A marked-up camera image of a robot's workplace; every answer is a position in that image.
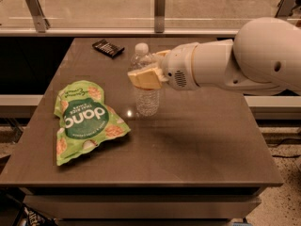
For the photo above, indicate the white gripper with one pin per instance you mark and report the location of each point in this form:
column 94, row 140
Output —
column 179, row 67

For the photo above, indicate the clear plastic water bottle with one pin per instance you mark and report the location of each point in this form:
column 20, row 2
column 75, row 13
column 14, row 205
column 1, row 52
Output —
column 146, row 101

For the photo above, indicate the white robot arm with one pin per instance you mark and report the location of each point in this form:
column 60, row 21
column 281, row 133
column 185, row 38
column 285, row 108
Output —
column 264, row 58

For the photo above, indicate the green rice chip bag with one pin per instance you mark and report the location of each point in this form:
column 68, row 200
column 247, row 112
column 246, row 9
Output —
column 85, row 121

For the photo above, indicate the black snack bar wrapper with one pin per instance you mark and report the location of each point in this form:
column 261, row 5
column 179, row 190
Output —
column 107, row 48

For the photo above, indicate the glass railing panel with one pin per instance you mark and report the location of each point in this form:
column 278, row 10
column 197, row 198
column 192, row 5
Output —
column 138, row 13

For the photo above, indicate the grey table drawer front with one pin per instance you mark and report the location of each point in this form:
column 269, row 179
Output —
column 143, row 207

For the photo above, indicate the middle metal railing bracket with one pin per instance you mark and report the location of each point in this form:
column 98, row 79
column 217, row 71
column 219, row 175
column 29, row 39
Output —
column 159, row 16

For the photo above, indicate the metal railing bracket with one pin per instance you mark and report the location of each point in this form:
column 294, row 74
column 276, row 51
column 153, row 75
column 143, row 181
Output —
column 159, row 16
column 285, row 9
column 39, row 19

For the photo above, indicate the left metal railing bracket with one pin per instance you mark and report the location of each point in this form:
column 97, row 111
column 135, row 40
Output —
column 39, row 19

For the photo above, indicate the right metal railing bracket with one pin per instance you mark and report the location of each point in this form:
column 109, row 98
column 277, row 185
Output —
column 285, row 9

